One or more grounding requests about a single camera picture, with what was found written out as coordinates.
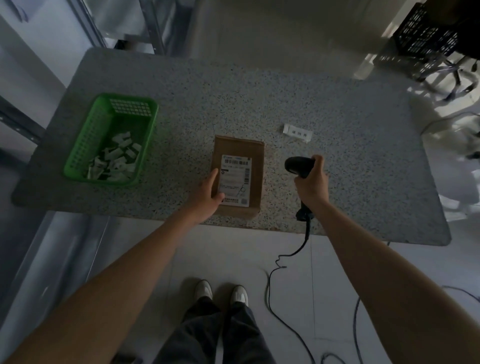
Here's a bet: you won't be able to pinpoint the person's white shoe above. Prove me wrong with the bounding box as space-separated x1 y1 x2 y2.
194 279 214 303
229 285 249 307

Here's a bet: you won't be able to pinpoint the green plastic basket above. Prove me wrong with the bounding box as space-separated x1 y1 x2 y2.
62 92 160 187

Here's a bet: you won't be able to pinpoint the black wheeled base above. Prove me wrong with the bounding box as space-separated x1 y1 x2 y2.
375 52 480 104

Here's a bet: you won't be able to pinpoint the pile of white paper pieces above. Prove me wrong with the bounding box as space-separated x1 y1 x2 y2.
86 131 143 183

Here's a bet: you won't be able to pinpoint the black barcode scanner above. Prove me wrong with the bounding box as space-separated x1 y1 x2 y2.
284 156 316 223

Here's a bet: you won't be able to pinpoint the person's right forearm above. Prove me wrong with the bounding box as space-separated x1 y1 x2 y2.
308 202 480 364

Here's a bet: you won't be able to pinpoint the person's right white shoe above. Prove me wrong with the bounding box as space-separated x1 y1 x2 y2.
229 285 249 307

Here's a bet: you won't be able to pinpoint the white label strip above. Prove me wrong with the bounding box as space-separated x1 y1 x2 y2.
283 123 313 143

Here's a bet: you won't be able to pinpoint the person's left forearm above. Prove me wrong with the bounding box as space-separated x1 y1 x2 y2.
0 210 211 364

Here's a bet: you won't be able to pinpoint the grey metal shelf frame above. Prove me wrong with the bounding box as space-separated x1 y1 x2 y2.
0 0 167 147

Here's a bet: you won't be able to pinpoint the person's left hand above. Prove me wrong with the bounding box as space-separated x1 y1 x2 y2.
186 168 226 226

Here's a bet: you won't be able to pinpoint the black plastic crate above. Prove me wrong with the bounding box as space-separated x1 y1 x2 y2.
393 2 463 58

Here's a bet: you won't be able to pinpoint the brown cardboard box with label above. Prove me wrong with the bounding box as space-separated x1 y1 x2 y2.
209 135 266 220

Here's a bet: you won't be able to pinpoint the person's right hand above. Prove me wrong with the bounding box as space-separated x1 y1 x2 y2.
293 154 331 212

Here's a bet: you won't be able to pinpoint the dark floor cable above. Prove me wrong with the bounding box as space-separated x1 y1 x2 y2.
322 286 480 364

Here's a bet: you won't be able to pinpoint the person's left white shoe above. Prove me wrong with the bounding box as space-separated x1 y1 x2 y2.
194 279 214 303

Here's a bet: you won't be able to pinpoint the person's dark trousers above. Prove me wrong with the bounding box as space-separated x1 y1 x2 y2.
153 296 277 364

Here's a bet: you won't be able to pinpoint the thin grey floor cable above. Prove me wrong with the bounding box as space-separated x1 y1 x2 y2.
419 111 480 160

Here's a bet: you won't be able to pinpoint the black scanner cable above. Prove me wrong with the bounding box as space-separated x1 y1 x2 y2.
265 220 316 364

